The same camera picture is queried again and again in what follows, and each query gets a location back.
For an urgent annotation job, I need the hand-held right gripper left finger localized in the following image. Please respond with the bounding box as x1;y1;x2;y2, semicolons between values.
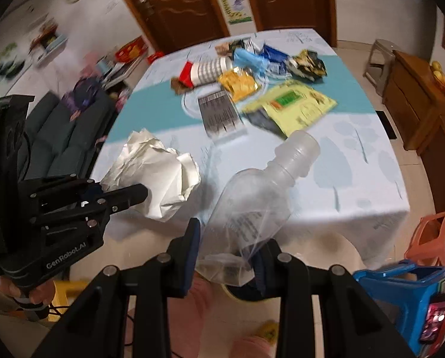
32;218;203;358

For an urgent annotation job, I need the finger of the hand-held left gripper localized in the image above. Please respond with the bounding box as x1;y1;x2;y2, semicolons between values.
34;184;149;232
19;175;104;213

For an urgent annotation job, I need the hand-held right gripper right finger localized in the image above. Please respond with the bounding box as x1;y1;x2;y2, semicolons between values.
250;239;417;358

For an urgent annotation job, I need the white paper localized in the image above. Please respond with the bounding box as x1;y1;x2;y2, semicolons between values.
99;129;201;222

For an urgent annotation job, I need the clear plastic bottle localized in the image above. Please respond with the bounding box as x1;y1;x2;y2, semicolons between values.
196;130;322;288

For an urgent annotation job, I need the blue foil snack bag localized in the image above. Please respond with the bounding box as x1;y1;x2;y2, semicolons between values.
262;44;292;79

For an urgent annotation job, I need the black yellow snack packet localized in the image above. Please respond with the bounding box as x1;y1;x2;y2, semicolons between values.
288;49;327;82

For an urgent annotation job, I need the person's left hand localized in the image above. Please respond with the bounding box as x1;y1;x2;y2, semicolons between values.
0;278;57;319

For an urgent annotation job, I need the dark green sofa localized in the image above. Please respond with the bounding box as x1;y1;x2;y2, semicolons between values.
21;78;119;191

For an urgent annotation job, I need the purple printed cushion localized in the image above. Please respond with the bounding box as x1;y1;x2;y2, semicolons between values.
64;76;104;120

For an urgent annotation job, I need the yellow plastic stool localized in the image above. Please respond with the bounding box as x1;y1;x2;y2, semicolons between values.
53;280;89;321

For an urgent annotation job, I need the brown wrapper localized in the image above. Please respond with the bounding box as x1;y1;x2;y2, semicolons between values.
170;78;189;95

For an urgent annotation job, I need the grey printed packet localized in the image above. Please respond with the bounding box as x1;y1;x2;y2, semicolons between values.
197;91;247;144

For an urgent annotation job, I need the blue plastic stool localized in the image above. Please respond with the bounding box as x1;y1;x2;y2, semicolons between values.
353;261;445;357

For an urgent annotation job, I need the tree print tablecloth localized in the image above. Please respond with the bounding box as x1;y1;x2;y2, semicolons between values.
90;28;411;269

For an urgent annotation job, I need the large red yellow box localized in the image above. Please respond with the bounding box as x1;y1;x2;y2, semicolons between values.
114;37;149;63

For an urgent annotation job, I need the striped paper cup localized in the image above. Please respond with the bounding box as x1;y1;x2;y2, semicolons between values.
178;58;234;90

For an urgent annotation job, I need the yellow snack wrapper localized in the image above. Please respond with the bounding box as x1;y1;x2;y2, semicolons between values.
217;70;262;103

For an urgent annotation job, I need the yellow-green snack bag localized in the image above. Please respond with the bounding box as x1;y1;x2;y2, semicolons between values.
241;82;338;140

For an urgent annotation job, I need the brown green carton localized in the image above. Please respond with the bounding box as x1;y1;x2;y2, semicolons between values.
215;39;245;58

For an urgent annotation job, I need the pink plastic stool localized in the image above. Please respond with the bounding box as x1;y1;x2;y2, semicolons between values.
405;211;445;267

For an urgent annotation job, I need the blue face mask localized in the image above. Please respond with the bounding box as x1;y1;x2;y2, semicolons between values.
233;48;271;73

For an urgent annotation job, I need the brown wooden door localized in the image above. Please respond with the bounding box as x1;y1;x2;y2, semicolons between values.
107;0;231;55
241;0;337;47

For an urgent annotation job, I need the wooden cabinet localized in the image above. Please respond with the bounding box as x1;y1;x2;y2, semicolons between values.
383;50;445;213

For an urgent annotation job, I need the grey plastic stool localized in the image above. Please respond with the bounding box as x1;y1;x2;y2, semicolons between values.
363;39;402;94

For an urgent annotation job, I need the white wall shelf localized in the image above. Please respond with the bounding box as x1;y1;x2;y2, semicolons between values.
29;18;68;64

